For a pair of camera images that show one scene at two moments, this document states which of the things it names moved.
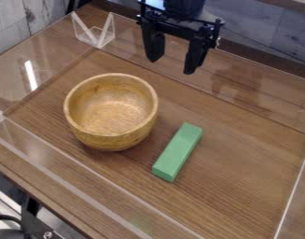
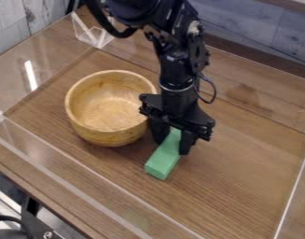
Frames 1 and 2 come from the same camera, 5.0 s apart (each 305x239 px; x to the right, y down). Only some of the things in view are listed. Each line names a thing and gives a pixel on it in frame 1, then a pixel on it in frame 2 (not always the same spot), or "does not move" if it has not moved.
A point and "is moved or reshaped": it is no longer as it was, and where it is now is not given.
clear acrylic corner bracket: [94, 36] does not move
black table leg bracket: [33, 227] does not move
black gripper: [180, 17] → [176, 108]
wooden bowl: [109, 109] does not move
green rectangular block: [177, 152] is moved or reshaped
